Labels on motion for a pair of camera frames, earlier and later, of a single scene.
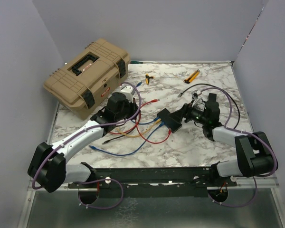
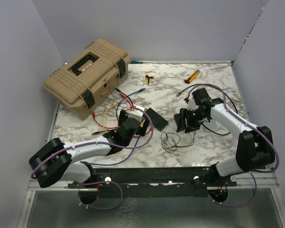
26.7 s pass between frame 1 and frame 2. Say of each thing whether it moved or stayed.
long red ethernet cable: moved
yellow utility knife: stayed
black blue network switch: moved
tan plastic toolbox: stayed
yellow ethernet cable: moved
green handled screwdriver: stayed
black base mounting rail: stayed
